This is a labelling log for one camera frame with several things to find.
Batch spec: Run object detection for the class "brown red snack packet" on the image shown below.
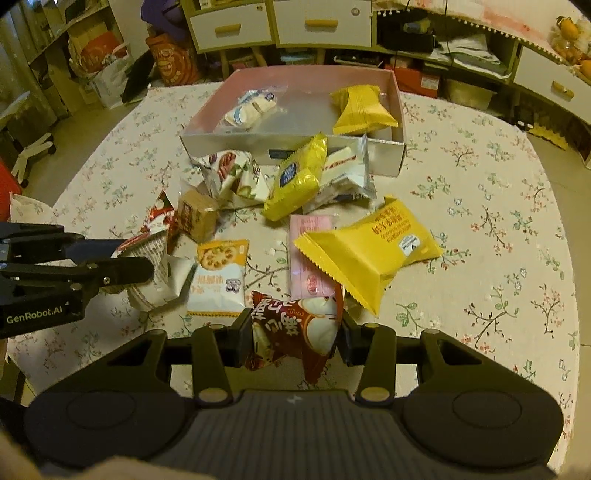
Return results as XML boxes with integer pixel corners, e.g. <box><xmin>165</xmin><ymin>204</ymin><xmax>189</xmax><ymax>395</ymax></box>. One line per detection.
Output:
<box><xmin>244</xmin><ymin>291</ymin><xmax>345</xmax><ymax>386</ymax></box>

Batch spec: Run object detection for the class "yellow biscuit packet blue label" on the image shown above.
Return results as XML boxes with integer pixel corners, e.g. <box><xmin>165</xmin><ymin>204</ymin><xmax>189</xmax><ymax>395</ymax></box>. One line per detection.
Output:
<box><xmin>262</xmin><ymin>133</ymin><xmax>329</xmax><ymax>223</ymax></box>

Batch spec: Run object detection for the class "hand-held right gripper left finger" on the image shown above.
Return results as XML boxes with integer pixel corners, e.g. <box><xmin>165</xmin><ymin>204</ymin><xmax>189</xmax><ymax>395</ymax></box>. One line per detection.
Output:
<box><xmin>92</xmin><ymin>308</ymin><xmax>254</xmax><ymax>403</ymax></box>

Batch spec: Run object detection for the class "olive white TV cabinet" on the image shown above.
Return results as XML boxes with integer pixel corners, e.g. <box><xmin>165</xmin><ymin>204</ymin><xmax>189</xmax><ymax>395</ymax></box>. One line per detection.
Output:
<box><xmin>179</xmin><ymin>0</ymin><xmax>591</xmax><ymax>127</ymax></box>

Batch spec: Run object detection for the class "golden brown snack packet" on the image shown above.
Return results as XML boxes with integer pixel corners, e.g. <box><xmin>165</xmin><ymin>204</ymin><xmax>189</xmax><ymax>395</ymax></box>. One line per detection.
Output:
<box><xmin>178</xmin><ymin>188</ymin><xmax>220</xmax><ymax>244</ymax></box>

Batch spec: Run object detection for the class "small yellow ridged packet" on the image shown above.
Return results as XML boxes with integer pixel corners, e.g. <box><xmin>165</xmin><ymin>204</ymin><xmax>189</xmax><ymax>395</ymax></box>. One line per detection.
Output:
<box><xmin>330</xmin><ymin>85</ymin><xmax>400</xmax><ymax>137</ymax></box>

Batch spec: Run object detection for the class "yellow foam piece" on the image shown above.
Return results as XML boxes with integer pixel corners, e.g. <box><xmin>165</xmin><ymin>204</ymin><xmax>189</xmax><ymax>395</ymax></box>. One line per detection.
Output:
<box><xmin>527</xmin><ymin>124</ymin><xmax>572</xmax><ymax>151</ymax></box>

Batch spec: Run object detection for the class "pink silver cardboard box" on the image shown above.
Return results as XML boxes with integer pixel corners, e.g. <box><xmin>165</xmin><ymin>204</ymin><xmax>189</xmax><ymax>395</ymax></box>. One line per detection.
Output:
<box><xmin>179</xmin><ymin>67</ymin><xmax>408</xmax><ymax>178</ymax></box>

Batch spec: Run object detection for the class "red object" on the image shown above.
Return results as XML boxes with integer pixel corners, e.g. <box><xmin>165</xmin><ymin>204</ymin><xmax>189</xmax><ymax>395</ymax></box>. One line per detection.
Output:
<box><xmin>0</xmin><ymin>159</ymin><xmax>24</xmax><ymax>222</ymax></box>

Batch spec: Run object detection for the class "wooden shelf unit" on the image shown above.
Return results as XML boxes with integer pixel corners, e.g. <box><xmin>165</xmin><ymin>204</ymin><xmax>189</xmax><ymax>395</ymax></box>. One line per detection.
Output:
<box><xmin>21</xmin><ymin>0</ymin><xmax>114</xmax><ymax>65</ymax></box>

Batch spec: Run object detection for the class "black device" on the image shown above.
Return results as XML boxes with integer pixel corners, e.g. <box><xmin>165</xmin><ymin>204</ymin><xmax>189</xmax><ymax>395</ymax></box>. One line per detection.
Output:
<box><xmin>378</xmin><ymin>17</ymin><xmax>439</xmax><ymax>52</ymax></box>

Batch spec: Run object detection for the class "pink snack packet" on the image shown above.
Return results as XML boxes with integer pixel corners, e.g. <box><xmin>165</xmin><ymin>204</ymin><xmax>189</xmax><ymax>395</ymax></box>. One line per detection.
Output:
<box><xmin>288</xmin><ymin>213</ymin><xmax>343</xmax><ymax>301</ymax></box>

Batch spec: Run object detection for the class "stack of papers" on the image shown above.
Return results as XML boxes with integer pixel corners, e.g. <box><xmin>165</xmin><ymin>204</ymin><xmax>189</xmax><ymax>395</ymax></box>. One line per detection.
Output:
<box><xmin>434</xmin><ymin>33</ymin><xmax>514</xmax><ymax>78</ymax></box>

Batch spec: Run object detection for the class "large yellow snack packet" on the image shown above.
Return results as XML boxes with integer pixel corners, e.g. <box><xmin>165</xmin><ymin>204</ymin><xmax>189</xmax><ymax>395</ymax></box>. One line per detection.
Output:
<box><xmin>294</xmin><ymin>195</ymin><xmax>444</xmax><ymax>317</ymax></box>

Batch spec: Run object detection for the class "white orange cracker packet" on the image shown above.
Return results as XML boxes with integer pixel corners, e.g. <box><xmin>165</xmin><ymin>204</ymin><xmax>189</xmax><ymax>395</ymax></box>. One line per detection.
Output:
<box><xmin>187</xmin><ymin>239</ymin><xmax>251</xmax><ymax>318</ymax></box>

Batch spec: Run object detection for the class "red white snack packet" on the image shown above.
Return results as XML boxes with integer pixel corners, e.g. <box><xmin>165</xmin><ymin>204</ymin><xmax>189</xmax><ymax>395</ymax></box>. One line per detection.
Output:
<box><xmin>141</xmin><ymin>190</ymin><xmax>178</xmax><ymax>243</ymax></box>

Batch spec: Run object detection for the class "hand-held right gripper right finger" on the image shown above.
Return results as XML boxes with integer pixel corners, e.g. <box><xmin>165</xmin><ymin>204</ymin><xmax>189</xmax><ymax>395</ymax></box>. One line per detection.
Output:
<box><xmin>337</xmin><ymin>313</ymin><xmax>502</xmax><ymax>403</ymax></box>

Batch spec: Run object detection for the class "orange fruit pile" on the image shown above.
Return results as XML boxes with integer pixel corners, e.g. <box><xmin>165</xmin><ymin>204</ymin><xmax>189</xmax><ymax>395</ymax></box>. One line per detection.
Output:
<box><xmin>550</xmin><ymin>15</ymin><xmax>591</xmax><ymax>79</ymax></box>

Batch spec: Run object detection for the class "white chair base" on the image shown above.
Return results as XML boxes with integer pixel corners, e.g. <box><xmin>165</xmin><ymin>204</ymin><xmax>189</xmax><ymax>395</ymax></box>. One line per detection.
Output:
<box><xmin>0</xmin><ymin>92</ymin><xmax>57</xmax><ymax>188</ymax></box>

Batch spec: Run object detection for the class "white striped snack packet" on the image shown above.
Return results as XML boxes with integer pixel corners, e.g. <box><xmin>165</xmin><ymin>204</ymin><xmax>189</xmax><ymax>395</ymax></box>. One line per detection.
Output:
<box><xmin>113</xmin><ymin>230</ymin><xmax>198</xmax><ymax>312</ymax></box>

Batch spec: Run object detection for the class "white orange shopping bag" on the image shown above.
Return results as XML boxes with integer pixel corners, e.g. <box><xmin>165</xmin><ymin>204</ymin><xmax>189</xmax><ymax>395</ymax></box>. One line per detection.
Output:
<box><xmin>69</xmin><ymin>31</ymin><xmax>136</xmax><ymax>110</ymax></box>

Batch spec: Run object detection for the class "white drawer yellow handle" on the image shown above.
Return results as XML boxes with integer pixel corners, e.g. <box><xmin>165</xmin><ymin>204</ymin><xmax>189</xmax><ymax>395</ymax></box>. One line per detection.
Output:
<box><xmin>188</xmin><ymin>8</ymin><xmax>272</xmax><ymax>47</ymax></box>
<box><xmin>513</xmin><ymin>45</ymin><xmax>591</xmax><ymax>125</ymax></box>
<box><xmin>274</xmin><ymin>0</ymin><xmax>374</xmax><ymax>49</ymax></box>

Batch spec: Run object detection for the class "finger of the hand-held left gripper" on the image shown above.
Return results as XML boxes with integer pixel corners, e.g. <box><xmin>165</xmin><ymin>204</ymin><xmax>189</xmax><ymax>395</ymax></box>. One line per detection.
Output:
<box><xmin>0</xmin><ymin>223</ymin><xmax>126</xmax><ymax>265</ymax></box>
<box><xmin>0</xmin><ymin>257</ymin><xmax>156</xmax><ymax>303</ymax></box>

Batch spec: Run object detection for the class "orange printed bag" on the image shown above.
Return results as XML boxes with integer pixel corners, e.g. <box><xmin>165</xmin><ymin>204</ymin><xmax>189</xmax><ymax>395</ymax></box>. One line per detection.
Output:
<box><xmin>145</xmin><ymin>32</ymin><xmax>200</xmax><ymax>87</ymax></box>

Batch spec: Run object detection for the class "purple cloth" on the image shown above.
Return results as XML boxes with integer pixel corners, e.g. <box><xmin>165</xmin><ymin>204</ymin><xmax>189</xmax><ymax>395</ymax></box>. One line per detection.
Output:
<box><xmin>141</xmin><ymin>0</ymin><xmax>185</xmax><ymax>37</ymax></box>

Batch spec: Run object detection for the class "black board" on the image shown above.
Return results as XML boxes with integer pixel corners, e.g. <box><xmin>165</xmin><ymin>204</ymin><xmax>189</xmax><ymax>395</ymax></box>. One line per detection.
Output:
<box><xmin>121</xmin><ymin>55</ymin><xmax>154</xmax><ymax>104</ymax></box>

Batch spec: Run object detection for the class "white blue snack packet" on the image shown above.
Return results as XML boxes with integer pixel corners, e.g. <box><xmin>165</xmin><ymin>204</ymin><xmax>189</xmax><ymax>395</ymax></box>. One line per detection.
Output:
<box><xmin>221</xmin><ymin>90</ymin><xmax>279</xmax><ymax>133</ymax></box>

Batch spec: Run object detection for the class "floral tablecloth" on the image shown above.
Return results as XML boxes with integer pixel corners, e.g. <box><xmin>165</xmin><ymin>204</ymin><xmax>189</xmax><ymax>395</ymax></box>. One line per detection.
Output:
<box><xmin>7</xmin><ymin>82</ymin><xmax>581</xmax><ymax>476</ymax></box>

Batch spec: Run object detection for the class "beige cardboard box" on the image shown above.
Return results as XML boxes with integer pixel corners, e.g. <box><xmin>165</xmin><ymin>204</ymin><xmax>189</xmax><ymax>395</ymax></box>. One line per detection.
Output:
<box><xmin>444</xmin><ymin>78</ymin><xmax>498</xmax><ymax>112</ymax></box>

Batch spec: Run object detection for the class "lace table runner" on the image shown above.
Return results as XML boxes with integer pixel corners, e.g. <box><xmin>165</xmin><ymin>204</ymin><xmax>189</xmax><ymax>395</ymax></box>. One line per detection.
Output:
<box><xmin>373</xmin><ymin>0</ymin><xmax>591</xmax><ymax>88</ymax></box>

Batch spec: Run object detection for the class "teal box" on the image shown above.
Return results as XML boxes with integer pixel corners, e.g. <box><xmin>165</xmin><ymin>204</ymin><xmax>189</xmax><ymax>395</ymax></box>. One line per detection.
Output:
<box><xmin>278</xmin><ymin>52</ymin><xmax>328</xmax><ymax>68</ymax></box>

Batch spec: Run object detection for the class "white packet nut print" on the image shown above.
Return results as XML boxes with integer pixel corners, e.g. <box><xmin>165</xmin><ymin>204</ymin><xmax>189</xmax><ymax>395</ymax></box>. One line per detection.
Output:
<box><xmin>191</xmin><ymin>150</ymin><xmax>274</xmax><ymax>210</ymax></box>

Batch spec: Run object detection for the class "red box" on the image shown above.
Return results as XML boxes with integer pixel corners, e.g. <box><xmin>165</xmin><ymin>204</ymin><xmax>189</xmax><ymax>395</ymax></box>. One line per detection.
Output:
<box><xmin>394</xmin><ymin>66</ymin><xmax>443</xmax><ymax>99</ymax></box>

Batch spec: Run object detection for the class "white packet red stripe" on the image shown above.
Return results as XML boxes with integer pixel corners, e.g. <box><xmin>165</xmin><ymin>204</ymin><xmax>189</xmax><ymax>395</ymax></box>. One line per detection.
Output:
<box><xmin>316</xmin><ymin>135</ymin><xmax>377</xmax><ymax>209</ymax></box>

